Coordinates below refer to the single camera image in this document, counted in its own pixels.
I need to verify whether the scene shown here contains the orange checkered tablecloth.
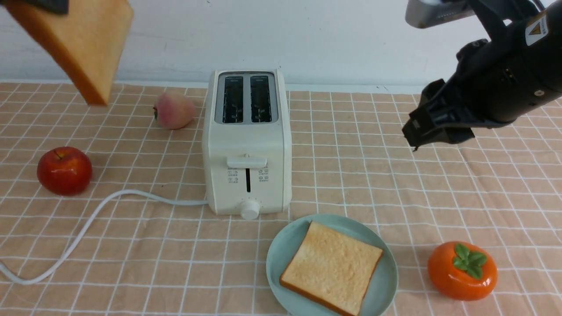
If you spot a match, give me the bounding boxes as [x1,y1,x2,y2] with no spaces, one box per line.
[0,83,561,316]

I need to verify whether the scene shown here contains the toast slice slot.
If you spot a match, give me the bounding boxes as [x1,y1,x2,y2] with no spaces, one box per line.
[279,221,384,316]
[1,0,134,105]

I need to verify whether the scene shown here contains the light green plate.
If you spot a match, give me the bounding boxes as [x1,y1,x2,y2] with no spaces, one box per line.
[266,214,399,316]

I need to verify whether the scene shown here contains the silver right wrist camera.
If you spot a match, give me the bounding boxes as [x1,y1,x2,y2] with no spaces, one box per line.
[405,0,475,29]

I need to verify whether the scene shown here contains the white two-slot toaster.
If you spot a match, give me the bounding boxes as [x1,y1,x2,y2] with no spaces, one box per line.
[202,69,292,220]

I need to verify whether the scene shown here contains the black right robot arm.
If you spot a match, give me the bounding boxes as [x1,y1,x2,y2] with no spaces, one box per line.
[402,0,562,149]

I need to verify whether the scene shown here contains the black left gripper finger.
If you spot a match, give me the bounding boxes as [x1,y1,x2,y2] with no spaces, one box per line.
[24,0,69,15]

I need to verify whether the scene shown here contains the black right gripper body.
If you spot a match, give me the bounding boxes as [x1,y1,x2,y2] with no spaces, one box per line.
[421,26,561,130]

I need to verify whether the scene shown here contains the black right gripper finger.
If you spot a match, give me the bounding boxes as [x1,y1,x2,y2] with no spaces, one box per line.
[402,94,475,151]

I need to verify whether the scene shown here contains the red apple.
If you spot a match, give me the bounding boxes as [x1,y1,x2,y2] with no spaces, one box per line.
[36,146,93,196]

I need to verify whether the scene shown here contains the pink peach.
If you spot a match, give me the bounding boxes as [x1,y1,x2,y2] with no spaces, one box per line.
[153,92,196,130]

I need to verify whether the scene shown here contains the orange persimmon with green leaves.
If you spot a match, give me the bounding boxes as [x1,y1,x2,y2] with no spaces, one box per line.
[427,241,498,301]

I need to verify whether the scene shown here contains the white toaster power cable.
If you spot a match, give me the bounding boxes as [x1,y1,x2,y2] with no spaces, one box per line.
[0,190,208,285]

